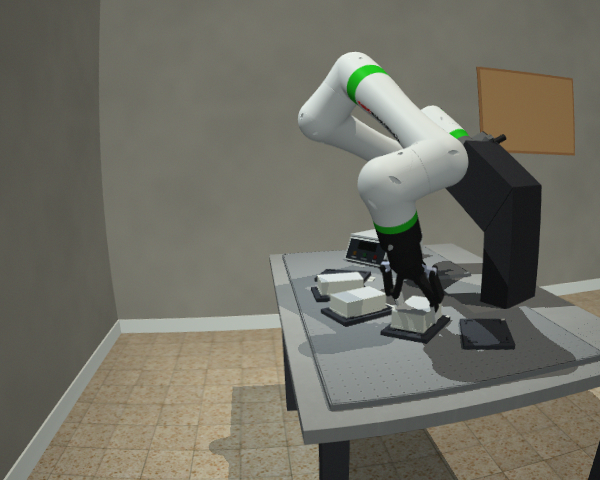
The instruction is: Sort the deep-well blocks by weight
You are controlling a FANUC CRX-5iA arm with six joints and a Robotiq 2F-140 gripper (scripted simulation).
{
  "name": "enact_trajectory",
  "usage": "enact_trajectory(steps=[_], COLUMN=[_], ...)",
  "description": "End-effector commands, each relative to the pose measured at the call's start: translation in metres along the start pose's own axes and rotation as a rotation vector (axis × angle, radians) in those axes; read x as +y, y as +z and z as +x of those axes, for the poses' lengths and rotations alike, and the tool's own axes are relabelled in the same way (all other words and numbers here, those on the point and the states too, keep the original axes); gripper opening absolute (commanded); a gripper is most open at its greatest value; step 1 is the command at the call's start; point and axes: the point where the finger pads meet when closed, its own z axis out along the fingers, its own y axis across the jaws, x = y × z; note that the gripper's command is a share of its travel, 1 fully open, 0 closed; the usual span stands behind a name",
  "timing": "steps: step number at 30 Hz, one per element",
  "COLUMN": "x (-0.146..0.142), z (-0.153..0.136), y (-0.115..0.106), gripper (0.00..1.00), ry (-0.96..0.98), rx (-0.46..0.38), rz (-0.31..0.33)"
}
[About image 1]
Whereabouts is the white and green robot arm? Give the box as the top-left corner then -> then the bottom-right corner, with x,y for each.
298,52 -> 506,254

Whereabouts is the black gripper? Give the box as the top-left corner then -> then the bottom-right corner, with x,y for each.
379,244 -> 444,324

